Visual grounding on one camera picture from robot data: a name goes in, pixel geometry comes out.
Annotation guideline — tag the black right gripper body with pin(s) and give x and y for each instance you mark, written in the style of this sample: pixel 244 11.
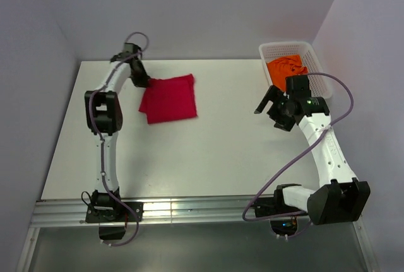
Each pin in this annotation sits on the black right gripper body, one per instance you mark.
pixel 281 106

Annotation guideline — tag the white perforated plastic basket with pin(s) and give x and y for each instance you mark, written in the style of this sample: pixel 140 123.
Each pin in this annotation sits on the white perforated plastic basket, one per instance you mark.
pixel 274 50

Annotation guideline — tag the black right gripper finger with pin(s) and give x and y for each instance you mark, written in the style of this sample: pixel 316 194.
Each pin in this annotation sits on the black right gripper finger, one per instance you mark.
pixel 270 96
pixel 284 122

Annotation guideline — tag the orange t shirt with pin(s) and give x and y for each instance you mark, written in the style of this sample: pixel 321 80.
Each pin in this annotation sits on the orange t shirt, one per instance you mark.
pixel 283 67

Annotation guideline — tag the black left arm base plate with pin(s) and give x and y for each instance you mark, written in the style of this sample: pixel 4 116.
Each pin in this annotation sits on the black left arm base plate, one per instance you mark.
pixel 99 214

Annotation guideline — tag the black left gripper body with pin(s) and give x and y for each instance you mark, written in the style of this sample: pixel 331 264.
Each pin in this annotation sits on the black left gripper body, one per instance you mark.
pixel 139 64

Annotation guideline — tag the aluminium table edge rail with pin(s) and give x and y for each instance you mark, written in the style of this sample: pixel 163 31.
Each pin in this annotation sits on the aluminium table edge rail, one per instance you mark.
pixel 72 212

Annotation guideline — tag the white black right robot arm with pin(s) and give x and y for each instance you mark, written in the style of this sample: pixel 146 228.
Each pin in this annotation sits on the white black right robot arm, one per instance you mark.
pixel 341 197

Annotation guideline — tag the red t shirt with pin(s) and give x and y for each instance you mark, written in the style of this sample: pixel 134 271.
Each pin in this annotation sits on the red t shirt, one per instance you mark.
pixel 167 100

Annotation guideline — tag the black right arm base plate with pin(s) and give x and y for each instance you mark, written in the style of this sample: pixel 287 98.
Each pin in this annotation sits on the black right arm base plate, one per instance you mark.
pixel 269 206

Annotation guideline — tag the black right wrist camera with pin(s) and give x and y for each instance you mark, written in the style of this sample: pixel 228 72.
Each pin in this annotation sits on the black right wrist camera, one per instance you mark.
pixel 298 87

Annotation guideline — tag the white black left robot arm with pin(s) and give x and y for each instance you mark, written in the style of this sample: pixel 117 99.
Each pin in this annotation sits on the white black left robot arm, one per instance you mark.
pixel 104 118

